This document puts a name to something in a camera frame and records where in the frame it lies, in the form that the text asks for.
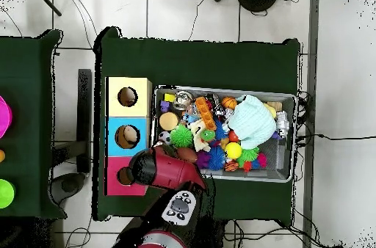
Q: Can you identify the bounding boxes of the wooden box with three holes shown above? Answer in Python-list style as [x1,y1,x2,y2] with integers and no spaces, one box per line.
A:
[104,76,153,197]

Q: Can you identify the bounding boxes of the green spiky ball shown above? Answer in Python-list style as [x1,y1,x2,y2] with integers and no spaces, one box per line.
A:
[169,123,194,148]

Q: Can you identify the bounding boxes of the orange ice cube tray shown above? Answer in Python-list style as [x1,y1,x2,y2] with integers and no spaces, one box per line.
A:
[195,96,217,131]

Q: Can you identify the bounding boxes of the tan round sponge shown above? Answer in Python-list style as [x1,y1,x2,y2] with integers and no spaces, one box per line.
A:
[159,112,180,131]

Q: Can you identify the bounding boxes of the black and white soccer ball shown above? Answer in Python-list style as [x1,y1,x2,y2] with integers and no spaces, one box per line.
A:
[158,131,173,145]

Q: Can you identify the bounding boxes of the brown toy football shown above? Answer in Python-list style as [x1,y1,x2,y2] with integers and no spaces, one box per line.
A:
[176,147,198,163]

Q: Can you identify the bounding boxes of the orange toy basketball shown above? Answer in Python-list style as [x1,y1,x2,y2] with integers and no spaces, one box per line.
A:
[220,95,238,110]

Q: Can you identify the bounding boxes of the yellow ball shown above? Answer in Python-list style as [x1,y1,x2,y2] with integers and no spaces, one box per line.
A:
[225,142,242,160]

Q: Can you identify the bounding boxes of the dark green table cloth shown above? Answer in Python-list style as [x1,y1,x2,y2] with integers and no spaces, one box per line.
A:
[92,26,301,227]
[0,29,67,219]

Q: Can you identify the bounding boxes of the mint knitted cloth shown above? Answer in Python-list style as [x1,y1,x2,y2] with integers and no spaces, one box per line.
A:
[227,94,278,150]

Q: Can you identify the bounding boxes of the silver toy robot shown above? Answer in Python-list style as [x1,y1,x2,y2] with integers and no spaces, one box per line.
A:
[275,110,290,139]

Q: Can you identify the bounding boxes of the pink bowl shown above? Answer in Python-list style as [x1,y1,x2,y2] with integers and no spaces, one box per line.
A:
[0,95,13,139]

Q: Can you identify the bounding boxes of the black rod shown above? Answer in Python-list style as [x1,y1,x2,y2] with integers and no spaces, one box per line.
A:
[30,0,62,17]

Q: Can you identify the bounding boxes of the green bowl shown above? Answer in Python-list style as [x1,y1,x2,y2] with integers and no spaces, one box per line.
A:
[0,178,15,210]

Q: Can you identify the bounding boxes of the wire mesh bin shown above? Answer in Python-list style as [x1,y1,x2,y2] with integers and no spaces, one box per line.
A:
[148,84,299,183]

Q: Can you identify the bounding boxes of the thin black cable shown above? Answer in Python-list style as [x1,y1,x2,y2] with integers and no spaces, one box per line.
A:
[187,0,214,42]

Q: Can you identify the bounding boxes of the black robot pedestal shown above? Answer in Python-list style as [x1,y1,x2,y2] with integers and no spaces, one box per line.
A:
[187,218,228,248]

